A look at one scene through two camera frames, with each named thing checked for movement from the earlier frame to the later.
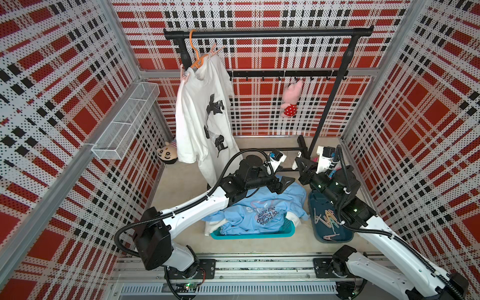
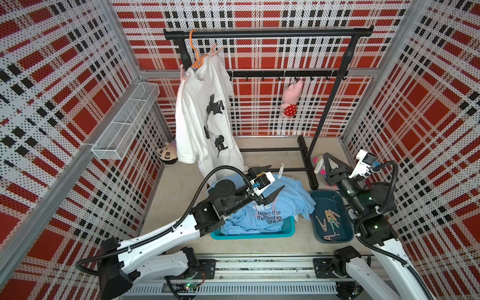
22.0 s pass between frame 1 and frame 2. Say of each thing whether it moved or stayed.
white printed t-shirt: stayed
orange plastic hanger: stayed
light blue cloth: moved
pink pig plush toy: stayed
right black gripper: moved
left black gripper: moved
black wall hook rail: stayed
